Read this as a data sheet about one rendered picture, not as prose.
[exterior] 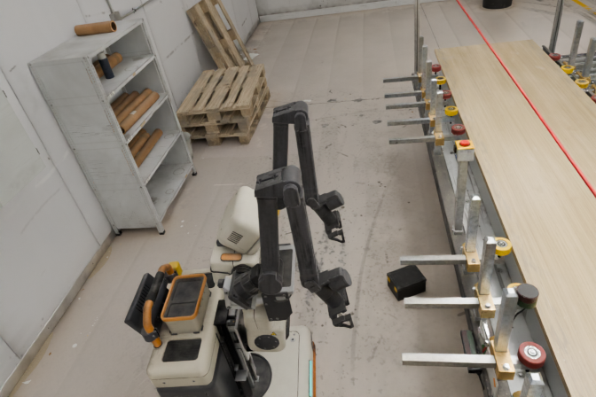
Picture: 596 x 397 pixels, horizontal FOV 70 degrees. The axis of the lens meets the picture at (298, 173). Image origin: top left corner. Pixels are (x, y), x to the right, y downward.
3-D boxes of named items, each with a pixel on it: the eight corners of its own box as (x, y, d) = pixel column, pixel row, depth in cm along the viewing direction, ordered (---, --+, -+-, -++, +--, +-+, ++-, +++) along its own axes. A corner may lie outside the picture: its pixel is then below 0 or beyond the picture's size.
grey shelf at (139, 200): (116, 236, 370) (26, 63, 284) (156, 175, 443) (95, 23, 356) (163, 235, 362) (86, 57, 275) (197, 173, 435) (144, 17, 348)
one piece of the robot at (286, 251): (258, 323, 167) (247, 286, 155) (264, 270, 190) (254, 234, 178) (299, 321, 166) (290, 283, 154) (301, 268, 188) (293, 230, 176)
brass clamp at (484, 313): (478, 318, 164) (480, 309, 161) (471, 290, 175) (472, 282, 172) (496, 318, 163) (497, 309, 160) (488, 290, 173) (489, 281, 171)
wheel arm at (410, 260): (400, 267, 193) (400, 260, 190) (399, 260, 195) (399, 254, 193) (504, 266, 185) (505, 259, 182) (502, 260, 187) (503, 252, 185)
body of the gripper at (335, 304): (343, 288, 151) (333, 276, 148) (348, 312, 143) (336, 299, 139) (328, 296, 153) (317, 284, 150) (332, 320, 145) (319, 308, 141)
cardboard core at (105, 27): (72, 27, 320) (108, 22, 314) (78, 23, 326) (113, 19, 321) (77, 37, 324) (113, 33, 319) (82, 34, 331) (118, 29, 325)
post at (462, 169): (453, 234, 216) (458, 159, 191) (451, 228, 220) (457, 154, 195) (463, 234, 216) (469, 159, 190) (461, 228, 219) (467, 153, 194)
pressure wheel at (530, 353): (518, 381, 144) (522, 361, 137) (511, 359, 150) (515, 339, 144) (544, 382, 142) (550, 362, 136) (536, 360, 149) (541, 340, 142)
